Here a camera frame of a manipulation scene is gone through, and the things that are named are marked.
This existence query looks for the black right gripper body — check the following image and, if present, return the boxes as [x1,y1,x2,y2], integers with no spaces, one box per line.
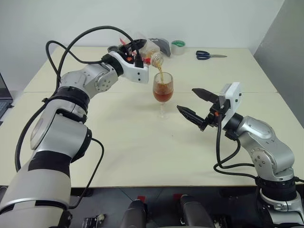
[205,95,226,127]

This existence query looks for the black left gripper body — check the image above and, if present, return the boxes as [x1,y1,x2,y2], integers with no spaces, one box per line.
[118,42,139,63]

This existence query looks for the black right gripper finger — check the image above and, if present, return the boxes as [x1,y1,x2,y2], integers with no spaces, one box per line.
[176,104,207,132]
[191,87,220,105]

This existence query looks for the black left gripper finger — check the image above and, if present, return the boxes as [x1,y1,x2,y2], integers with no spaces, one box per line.
[129,38,146,48]

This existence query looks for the clear plastic tea bottle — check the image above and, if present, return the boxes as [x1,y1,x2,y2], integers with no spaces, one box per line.
[119,26,165,70]

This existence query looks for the clear wine glass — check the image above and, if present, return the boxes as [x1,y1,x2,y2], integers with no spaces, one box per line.
[152,72,175,120]

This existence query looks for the tape roll with green core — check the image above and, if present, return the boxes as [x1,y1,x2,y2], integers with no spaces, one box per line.
[171,39,187,56]

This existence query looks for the dark rounded shape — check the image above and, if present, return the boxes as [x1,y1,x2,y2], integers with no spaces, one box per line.
[179,194,215,228]
[120,199,150,228]

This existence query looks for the dark laptop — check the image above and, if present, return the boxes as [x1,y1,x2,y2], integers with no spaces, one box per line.
[0,72,14,122]

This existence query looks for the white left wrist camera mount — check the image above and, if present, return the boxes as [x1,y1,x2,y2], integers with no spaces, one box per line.
[109,51,151,84]

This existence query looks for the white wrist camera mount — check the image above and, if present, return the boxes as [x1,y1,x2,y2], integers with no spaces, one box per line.
[109,51,151,84]
[218,81,243,131]

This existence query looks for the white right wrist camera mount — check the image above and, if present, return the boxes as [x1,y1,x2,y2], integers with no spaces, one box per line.
[218,81,243,131]

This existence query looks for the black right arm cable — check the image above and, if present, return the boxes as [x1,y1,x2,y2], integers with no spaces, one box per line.
[212,113,258,179]

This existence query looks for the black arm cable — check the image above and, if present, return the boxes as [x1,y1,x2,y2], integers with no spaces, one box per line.
[14,25,144,210]
[212,113,258,179]

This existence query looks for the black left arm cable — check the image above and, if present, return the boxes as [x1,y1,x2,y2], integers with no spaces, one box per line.
[14,25,144,210]

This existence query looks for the black handled scissors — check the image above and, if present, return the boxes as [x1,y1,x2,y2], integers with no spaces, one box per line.
[196,50,228,60]

